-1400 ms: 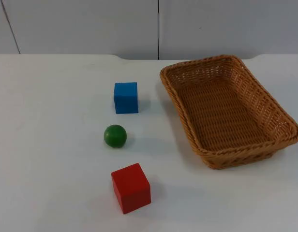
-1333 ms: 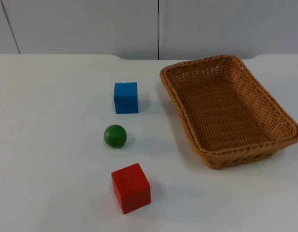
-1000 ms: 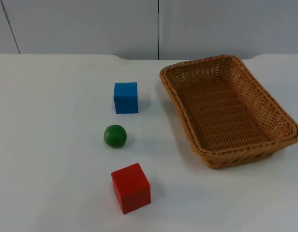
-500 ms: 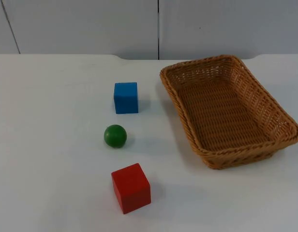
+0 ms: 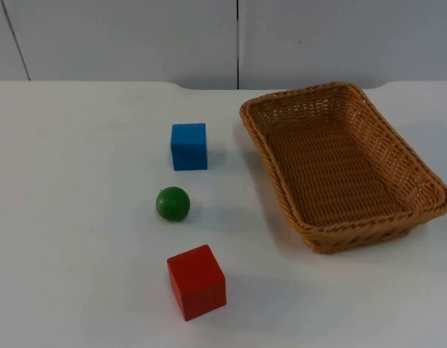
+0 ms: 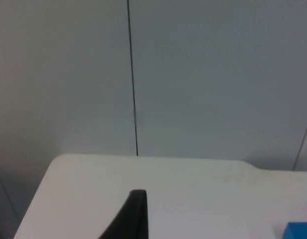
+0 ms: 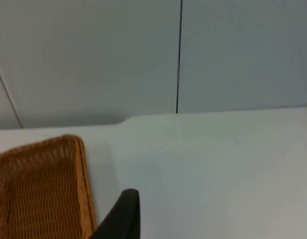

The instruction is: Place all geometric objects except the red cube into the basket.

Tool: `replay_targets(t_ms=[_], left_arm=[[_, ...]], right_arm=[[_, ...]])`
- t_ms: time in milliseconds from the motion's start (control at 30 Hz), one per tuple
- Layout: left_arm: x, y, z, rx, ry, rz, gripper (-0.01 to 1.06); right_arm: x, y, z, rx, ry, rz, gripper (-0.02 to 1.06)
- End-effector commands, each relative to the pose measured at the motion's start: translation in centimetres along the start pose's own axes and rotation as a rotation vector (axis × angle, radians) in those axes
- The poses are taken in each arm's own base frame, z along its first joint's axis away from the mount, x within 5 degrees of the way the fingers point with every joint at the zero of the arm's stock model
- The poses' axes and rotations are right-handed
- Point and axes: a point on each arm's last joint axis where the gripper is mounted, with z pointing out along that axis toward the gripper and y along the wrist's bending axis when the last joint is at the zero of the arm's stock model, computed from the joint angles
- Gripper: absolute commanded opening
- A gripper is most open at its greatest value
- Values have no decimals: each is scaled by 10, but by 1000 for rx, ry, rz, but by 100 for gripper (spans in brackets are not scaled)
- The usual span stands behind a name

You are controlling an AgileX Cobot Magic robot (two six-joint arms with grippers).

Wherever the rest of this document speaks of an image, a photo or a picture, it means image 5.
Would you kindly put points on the red cube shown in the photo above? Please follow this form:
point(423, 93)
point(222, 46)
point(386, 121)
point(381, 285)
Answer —
point(196, 282)

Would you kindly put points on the pale brown wicker basket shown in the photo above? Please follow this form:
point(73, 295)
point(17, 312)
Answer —
point(339, 170)

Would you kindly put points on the blue cube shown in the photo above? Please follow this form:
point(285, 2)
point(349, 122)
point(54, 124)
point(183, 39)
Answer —
point(189, 146)

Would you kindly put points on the green ball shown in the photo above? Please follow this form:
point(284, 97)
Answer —
point(172, 204)

